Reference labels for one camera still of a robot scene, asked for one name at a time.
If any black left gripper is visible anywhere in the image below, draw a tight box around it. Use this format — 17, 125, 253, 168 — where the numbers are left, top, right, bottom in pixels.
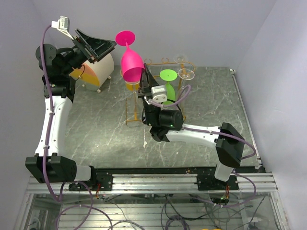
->
63, 29, 118, 76

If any yellow plastic wine glass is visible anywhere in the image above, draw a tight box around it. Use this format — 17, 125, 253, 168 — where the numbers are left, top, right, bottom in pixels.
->
125, 82, 139, 92

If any green plastic wine glass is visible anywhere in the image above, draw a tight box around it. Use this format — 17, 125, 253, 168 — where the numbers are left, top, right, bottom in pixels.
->
160, 69, 177, 105

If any clear tall wine glass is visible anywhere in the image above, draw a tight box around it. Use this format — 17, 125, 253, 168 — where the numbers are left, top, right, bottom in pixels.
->
128, 83, 142, 125

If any pink plastic wine glass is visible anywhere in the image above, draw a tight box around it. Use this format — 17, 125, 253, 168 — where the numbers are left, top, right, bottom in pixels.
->
116, 30, 145, 83

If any clear small wine glass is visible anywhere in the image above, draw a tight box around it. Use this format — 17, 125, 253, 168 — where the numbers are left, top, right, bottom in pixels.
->
177, 68, 195, 94

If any clear wide wine glass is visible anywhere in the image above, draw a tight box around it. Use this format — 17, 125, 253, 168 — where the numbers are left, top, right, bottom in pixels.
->
173, 53, 188, 69

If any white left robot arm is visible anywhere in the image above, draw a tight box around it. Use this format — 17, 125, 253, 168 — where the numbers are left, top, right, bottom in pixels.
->
25, 29, 116, 190

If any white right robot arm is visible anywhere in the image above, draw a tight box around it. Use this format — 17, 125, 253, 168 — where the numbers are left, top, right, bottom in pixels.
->
138, 65, 246, 190

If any white round drawer box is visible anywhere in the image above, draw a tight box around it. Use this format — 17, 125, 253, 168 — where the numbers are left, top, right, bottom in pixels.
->
70, 54, 115, 93

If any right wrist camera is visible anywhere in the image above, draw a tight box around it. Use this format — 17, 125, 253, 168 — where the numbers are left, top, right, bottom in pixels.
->
151, 85, 167, 103

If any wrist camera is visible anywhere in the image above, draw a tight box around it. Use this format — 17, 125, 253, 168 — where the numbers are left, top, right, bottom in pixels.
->
151, 85, 167, 103
51, 16, 73, 39

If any gold wire glass rack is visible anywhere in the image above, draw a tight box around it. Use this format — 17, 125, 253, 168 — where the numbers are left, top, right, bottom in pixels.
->
125, 56, 196, 125

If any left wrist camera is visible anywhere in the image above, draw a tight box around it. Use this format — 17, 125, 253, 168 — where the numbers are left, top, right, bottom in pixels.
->
51, 16, 73, 39

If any aluminium mounting rail frame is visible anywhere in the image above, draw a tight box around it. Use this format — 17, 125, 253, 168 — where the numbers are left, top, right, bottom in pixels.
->
15, 166, 289, 230

